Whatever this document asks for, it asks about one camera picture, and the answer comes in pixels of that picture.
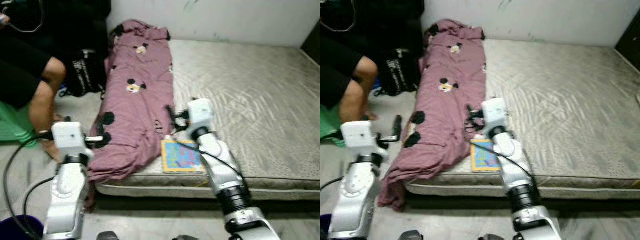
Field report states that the dark blue bin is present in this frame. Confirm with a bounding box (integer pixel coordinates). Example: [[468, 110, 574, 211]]
[[320, 214, 333, 240], [0, 215, 45, 240]]

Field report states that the person in black shorts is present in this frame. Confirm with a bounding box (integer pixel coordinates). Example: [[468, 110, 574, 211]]
[[320, 35, 379, 123], [0, 12, 68, 163]]

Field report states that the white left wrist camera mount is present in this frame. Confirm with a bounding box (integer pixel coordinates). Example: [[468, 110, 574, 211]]
[[51, 121, 89, 157], [341, 120, 379, 156]]

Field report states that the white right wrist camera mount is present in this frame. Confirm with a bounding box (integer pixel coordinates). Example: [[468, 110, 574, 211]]
[[187, 98, 215, 132], [481, 97, 509, 129]]

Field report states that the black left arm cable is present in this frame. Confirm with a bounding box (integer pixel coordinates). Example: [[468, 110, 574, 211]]
[[320, 129, 347, 193], [2, 131, 55, 240]]

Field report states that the purple cartoon mouse blanket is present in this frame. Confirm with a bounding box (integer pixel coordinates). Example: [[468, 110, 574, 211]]
[[86, 19, 174, 211], [377, 19, 487, 212]]

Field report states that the yellow blue children's book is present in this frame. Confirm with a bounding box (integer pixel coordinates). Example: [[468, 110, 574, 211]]
[[161, 139, 207, 174], [470, 138, 502, 173]]

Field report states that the green plastic stool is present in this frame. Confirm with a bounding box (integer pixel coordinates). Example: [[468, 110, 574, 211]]
[[320, 102, 346, 148], [0, 100, 38, 148]]

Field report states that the patterned white mattress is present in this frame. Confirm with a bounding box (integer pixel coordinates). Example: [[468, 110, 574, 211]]
[[95, 39, 321, 201], [404, 39, 640, 201]]

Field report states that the black printed bag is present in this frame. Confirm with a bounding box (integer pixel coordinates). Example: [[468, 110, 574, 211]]
[[65, 47, 108, 98], [378, 47, 421, 96]]

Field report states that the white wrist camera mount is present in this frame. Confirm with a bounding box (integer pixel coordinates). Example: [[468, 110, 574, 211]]
[[341, 120, 379, 156], [481, 97, 509, 129], [187, 98, 215, 132], [51, 121, 89, 157]]

